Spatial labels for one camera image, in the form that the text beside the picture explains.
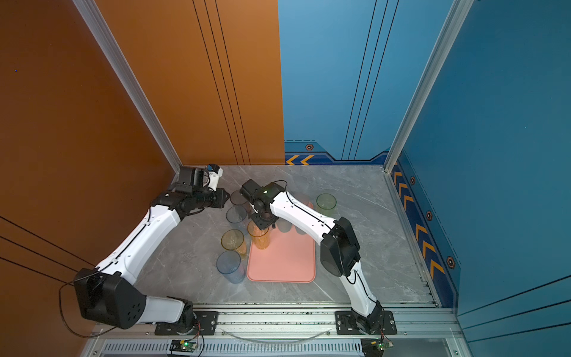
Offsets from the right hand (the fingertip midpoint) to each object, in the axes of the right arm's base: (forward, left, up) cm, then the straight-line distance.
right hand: (267, 220), depth 86 cm
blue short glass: (+5, +13, -4) cm, 15 cm away
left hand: (+6, +14, +10) cm, 18 cm away
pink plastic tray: (-9, -9, -15) cm, 20 cm away
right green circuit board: (-39, -36, -13) cm, 55 cm away
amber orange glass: (-7, +12, -2) cm, 14 cm away
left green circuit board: (-39, +25, -13) cm, 48 cm away
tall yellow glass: (-8, +1, +1) cm, 8 cm away
